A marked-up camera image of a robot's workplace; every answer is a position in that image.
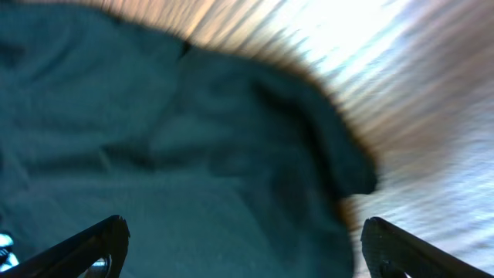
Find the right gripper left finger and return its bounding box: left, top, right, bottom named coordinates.
left=1, top=215, right=130, bottom=278

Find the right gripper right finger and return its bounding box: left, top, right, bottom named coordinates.
left=360, top=217, right=493, bottom=278

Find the black t-shirt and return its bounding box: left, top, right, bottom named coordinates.
left=1, top=2, right=377, bottom=278

